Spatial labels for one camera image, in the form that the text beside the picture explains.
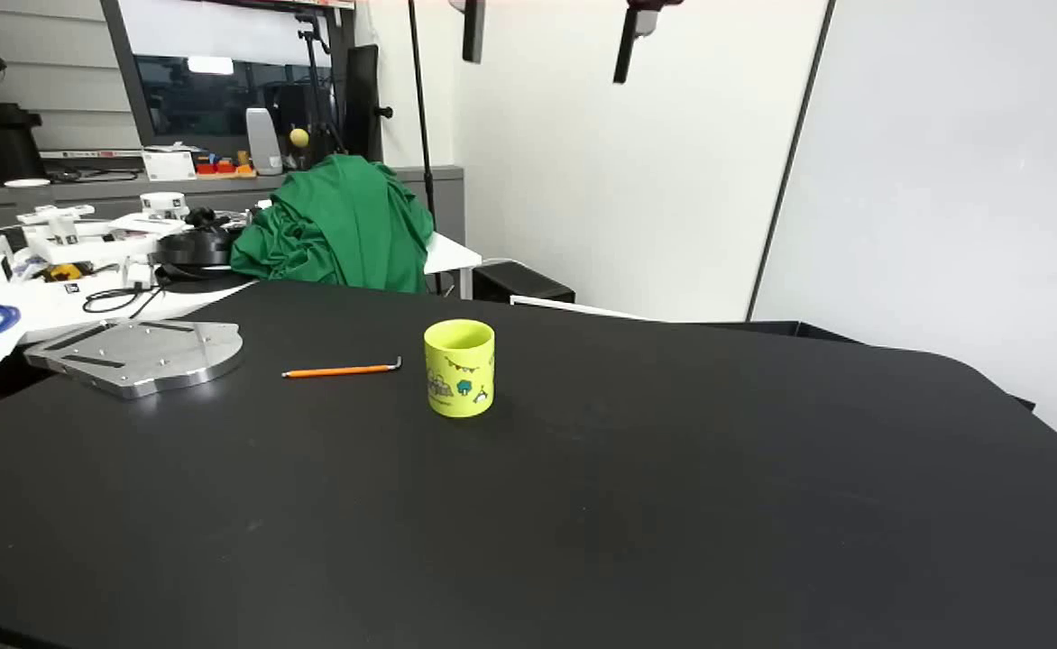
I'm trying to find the white mechanical parts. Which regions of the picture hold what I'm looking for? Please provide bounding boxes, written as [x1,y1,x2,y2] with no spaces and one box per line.
[0,189,192,283]

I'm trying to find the grey metal plate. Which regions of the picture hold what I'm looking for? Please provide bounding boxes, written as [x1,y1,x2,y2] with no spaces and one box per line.
[25,320,242,400]

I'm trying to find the orange hex key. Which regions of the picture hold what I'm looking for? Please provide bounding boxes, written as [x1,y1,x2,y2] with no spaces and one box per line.
[283,358,403,382]

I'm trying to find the black table mat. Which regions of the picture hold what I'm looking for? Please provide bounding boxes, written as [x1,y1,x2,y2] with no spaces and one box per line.
[0,283,1057,649]

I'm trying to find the green cloth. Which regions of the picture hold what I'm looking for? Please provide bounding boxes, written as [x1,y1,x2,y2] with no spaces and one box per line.
[231,156,433,292]

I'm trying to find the yellow-green printed mug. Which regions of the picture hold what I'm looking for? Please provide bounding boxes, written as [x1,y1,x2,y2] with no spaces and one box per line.
[421,316,495,421]

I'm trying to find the black hanging camera mount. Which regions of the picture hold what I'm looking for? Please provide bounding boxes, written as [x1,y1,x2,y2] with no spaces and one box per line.
[613,0,684,84]

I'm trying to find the black vertical pole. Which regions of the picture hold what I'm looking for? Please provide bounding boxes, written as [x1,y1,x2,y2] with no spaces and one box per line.
[744,0,840,320]

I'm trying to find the black round device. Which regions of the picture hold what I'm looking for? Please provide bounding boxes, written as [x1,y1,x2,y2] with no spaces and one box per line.
[154,209,242,292]

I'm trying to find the dark monitor window frame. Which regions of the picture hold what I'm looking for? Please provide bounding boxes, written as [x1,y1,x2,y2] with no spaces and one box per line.
[102,0,356,156]

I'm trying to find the black box on floor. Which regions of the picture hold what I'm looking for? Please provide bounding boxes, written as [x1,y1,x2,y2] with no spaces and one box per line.
[474,263,574,302]

